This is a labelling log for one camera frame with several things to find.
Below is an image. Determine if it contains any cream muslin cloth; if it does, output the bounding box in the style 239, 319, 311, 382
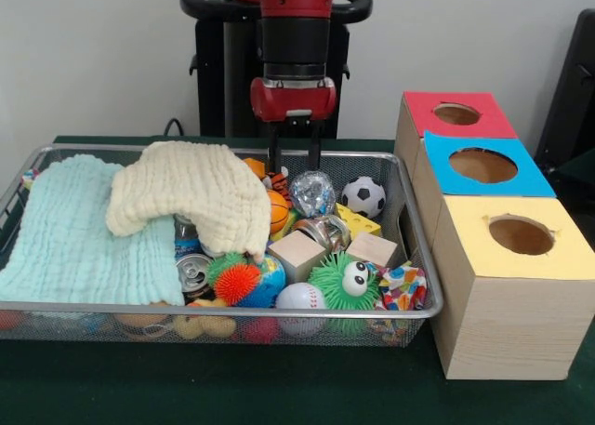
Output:
105, 139, 272, 263

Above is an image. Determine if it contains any colourful patterned packet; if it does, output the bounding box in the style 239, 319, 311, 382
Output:
375, 262, 428, 312

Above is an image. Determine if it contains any yellow cheese wedge toy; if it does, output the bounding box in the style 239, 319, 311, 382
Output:
334, 203, 382, 240

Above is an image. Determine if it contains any shallow metal mesh bin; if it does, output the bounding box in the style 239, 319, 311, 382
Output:
0, 144, 444, 348

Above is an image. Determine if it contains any white toy baseball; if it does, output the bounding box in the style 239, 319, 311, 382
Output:
274, 283, 329, 336

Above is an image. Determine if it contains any clear glitter ball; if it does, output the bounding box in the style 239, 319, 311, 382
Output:
288, 171, 337, 217

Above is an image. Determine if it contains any black upright panel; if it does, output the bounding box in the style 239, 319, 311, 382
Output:
534, 8, 595, 166

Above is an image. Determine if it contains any light blue muslin cloth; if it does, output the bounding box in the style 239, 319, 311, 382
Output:
0, 156, 187, 308

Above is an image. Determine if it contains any wooden box with three holes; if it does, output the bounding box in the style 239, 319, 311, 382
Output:
393, 89, 595, 380

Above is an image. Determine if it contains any black and white soccer ball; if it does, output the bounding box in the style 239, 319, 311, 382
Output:
341, 176, 387, 215

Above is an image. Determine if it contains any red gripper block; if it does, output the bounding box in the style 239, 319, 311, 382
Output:
249, 75, 338, 174

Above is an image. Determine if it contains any green fuzzy googly-eyed toy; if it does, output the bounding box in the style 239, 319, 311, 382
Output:
306, 251, 382, 311

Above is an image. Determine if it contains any plain wooden cube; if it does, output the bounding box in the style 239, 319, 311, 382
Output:
346, 232, 400, 268
267, 229, 329, 285

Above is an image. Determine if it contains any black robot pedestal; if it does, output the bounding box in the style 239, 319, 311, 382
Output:
179, 0, 373, 140

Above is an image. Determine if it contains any orange striped tiger plush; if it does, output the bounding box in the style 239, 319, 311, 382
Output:
259, 166, 294, 208

